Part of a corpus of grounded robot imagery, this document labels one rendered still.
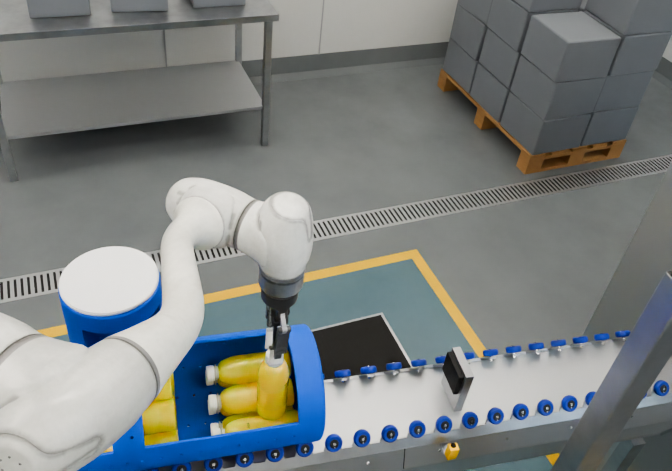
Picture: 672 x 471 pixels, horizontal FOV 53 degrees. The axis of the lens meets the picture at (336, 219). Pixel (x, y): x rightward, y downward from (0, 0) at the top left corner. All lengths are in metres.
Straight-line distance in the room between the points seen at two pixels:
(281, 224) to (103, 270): 1.00
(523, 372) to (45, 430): 1.56
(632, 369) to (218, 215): 0.85
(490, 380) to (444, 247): 1.87
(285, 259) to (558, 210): 3.28
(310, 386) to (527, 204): 2.94
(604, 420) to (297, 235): 0.77
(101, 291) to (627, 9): 3.40
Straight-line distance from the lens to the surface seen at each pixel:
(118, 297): 2.00
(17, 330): 0.86
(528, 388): 2.06
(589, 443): 1.64
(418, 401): 1.93
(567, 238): 4.16
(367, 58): 5.44
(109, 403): 0.80
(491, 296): 3.62
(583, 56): 4.29
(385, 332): 3.10
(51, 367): 0.81
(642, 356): 1.42
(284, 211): 1.17
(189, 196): 1.24
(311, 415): 1.60
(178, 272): 1.04
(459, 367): 1.84
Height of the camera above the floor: 2.48
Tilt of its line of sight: 40 degrees down
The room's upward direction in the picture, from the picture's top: 7 degrees clockwise
